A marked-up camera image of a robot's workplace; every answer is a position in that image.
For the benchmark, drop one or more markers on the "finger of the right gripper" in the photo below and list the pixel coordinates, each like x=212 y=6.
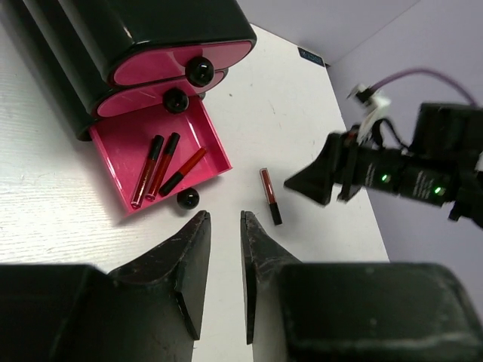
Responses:
x=349 y=188
x=316 y=180

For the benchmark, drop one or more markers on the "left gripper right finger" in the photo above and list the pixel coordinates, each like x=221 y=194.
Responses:
x=352 y=311

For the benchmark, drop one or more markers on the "blue label sticker right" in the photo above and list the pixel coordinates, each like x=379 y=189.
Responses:
x=311 y=57

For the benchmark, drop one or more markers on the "dark red lip gloss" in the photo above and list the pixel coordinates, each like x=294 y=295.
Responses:
x=167 y=155
x=180 y=174
x=270 y=196
x=147 y=171

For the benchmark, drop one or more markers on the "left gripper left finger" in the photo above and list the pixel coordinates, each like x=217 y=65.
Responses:
x=149 y=309

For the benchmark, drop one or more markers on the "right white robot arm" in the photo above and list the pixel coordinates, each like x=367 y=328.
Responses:
x=438 y=167

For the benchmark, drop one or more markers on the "black pink drawer organizer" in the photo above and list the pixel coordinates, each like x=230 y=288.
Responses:
x=125 y=71

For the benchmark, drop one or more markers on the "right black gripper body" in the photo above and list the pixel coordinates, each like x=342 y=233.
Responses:
x=378 y=169

